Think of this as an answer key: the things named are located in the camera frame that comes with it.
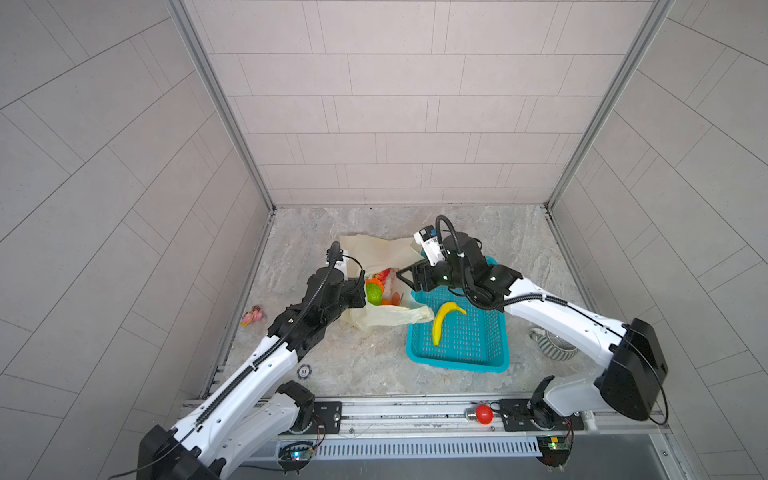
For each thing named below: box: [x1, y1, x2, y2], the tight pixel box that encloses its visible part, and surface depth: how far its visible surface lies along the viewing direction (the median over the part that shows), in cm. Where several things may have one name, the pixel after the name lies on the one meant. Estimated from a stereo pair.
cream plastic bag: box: [338, 234, 435, 332], surface depth 72 cm
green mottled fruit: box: [366, 283, 383, 306], surface depth 84 cm
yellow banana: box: [432, 302, 467, 347], surface depth 86 cm
